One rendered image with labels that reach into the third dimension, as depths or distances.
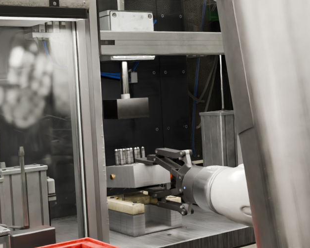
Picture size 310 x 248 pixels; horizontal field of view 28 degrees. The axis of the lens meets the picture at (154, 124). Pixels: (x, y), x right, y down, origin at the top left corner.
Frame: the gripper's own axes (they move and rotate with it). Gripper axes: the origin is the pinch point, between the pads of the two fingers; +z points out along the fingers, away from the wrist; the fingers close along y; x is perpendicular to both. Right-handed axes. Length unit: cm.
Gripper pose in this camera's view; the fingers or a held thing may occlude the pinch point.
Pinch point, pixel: (148, 174)
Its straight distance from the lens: 137.0
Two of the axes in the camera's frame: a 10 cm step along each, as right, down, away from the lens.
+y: -0.3, -10.0, -0.9
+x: -8.2, 0.7, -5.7
